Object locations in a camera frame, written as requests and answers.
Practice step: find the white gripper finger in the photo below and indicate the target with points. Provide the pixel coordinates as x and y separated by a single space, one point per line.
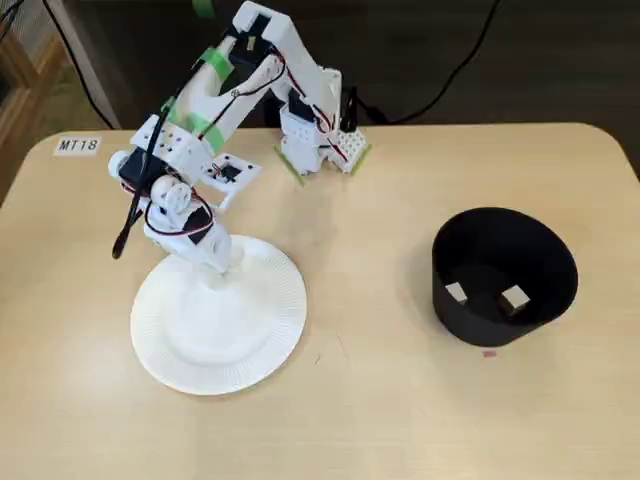
236 257
216 279

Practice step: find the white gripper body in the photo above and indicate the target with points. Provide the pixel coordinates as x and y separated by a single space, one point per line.
220 248

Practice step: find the white cube block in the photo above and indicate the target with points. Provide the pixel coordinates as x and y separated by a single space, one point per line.
456 293
515 299

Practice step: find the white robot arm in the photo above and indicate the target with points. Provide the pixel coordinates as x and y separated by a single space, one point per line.
300 55

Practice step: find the white paper plate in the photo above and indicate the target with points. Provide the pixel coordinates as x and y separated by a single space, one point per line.
215 340

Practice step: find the black pot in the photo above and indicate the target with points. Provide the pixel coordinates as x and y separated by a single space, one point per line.
500 330

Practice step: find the green tape strip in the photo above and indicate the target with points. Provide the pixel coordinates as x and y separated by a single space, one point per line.
204 7
217 62
200 125

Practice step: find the white MT18 label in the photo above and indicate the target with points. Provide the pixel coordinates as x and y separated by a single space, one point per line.
78 145

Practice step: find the white perforated controller holder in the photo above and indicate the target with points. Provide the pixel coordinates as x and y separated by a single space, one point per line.
350 147

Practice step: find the black power plug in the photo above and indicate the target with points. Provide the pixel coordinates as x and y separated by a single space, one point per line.
350 110

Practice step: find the grey metal leg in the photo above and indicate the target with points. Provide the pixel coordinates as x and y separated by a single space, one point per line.
85 65

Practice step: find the wooden shelf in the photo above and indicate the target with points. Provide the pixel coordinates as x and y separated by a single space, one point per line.
25 100

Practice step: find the pink tape mark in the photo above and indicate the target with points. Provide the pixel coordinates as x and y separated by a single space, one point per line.
489 354

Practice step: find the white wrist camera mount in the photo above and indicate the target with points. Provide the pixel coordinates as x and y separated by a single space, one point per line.
240 172

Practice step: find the green base plate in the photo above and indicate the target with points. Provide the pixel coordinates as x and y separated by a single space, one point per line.
292 172

